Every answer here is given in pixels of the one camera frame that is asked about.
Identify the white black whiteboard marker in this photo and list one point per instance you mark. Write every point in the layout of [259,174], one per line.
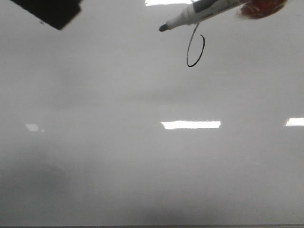
[199,11]

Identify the black marker cap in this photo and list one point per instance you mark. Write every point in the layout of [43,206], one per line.
[56,13]

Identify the white whiteboard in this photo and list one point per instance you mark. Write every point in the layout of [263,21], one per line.
[111,122]

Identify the hand in red glove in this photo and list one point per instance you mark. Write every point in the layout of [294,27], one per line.
[259,9]

